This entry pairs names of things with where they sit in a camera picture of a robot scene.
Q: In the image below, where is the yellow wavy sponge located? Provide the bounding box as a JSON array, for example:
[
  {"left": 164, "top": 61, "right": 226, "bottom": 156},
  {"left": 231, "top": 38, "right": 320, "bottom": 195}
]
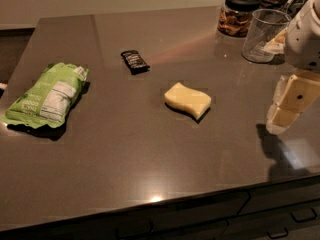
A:
[{"left": 164, "top": 82, "right": 212, "bottom": 120}]

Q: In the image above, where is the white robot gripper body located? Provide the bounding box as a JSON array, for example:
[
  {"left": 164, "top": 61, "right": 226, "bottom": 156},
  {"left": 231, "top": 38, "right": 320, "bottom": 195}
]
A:
[{"left": 284, "top": 0, "right": 320, "bottom": 71}]

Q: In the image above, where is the green rice chip bag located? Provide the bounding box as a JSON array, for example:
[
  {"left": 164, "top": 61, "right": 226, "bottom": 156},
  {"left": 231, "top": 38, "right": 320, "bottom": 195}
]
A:
[{"left": 1, "top": 63, "right": 89, "bottom": 129}]

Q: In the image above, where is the clear plastic measuring cup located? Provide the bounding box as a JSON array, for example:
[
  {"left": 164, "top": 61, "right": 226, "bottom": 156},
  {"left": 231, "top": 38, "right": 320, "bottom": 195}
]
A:
[{"left": 242, "top": 9, "right": 291, "bottom": 63}]

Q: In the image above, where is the dark drawer front with handles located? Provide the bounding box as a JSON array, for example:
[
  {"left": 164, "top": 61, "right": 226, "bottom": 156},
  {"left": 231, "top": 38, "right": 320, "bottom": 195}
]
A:
[{"left": 113, "top": 180, "right": 320, "bottom": 240}]

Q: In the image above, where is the black snack bar wrapper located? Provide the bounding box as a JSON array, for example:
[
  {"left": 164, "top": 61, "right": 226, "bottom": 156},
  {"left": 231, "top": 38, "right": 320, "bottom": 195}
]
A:
[{"left": 121, "top": 50, "right": 150, "bottom": 75}]

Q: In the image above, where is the glass jar with black lid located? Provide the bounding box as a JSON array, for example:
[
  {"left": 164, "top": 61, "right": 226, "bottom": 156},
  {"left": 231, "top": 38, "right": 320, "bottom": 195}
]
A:
[{"left": 217, "top": 0, "right": 262, "bottom": 37}]

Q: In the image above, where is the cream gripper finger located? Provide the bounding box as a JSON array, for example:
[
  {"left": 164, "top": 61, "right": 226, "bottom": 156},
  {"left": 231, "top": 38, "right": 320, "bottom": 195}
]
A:
[
  {"left": 266, "top": 76, "right": 288, "bottom": 135},
  {"left": 279, "top": 71, "right": 320, "bottom": 131}
]

